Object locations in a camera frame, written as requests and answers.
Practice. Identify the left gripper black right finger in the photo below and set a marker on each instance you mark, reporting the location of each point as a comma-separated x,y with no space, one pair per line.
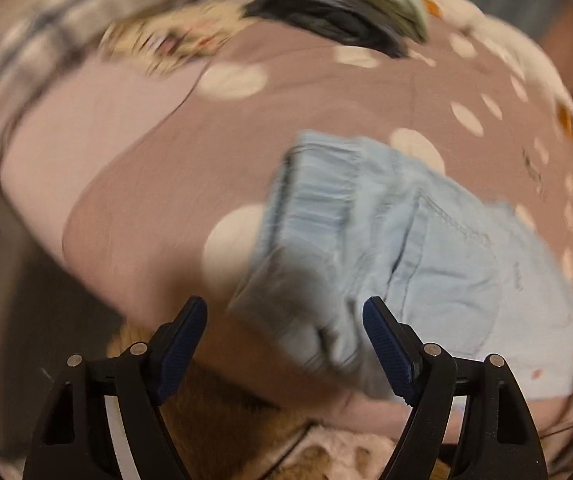
498,438

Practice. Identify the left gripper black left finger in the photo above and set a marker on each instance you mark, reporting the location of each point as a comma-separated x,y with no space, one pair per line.
102,418

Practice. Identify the light blue strawberry pants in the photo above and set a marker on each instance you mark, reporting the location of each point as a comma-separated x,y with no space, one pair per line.
348,219

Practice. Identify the pink polka dot duvet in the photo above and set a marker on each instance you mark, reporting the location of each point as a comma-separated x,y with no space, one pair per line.
150,190

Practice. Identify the white goose plush toy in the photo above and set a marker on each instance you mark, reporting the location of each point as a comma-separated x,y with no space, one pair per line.
521,53

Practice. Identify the dark folded clothes stack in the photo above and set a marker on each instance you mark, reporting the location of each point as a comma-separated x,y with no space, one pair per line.
353,23

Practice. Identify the plaid blue white cloth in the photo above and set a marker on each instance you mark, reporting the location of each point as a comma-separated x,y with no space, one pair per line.
53,36

